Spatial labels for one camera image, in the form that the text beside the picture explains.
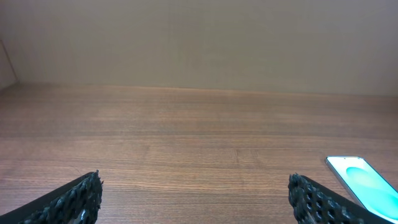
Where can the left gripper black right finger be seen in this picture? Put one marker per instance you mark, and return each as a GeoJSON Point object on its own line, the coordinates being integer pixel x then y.
{"type": "Point", "coordinates": [313, 203]}

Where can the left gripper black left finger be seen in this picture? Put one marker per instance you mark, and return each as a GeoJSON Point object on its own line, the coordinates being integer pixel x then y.
{"type": "Point", "coordinates": [78, 201]}

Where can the blue screen smartphone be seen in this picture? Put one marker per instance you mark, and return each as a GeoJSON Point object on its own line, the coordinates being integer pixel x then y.
{"type": "Point", "coordinates": [365, 185]}

